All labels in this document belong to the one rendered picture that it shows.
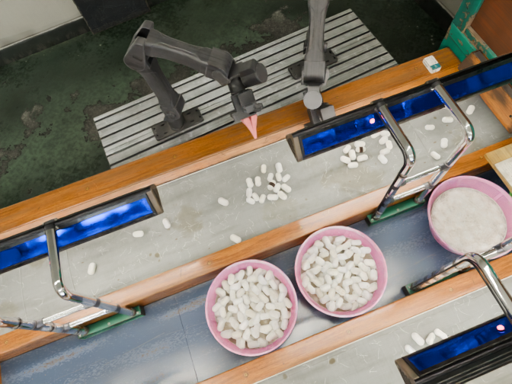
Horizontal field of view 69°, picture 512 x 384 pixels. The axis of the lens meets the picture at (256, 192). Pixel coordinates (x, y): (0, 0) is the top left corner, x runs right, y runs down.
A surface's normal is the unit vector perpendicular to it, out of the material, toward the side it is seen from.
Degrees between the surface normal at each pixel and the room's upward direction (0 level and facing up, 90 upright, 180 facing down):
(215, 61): 18
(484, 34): 90
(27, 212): 0
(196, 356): 0
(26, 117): 0
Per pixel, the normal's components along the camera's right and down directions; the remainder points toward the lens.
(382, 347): -0.08, -0.40
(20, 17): 0.43, 0.80
